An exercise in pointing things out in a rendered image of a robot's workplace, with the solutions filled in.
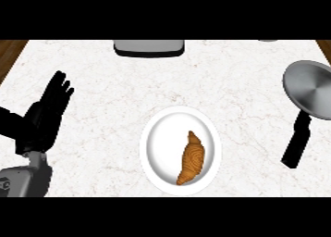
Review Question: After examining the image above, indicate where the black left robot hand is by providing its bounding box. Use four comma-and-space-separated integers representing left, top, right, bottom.
0, 70, 75, 156

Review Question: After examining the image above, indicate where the white oval plate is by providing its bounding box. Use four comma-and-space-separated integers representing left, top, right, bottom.
137, 106, 223, 196

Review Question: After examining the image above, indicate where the grey and black appliance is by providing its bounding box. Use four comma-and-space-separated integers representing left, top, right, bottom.
112, 40, 186, 58

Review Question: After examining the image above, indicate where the brown croissant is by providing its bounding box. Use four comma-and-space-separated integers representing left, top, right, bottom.
174, 130, 206, 186

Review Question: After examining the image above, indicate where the grey pan with black handle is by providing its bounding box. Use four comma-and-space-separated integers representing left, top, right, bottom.
280, 59, 331, 169

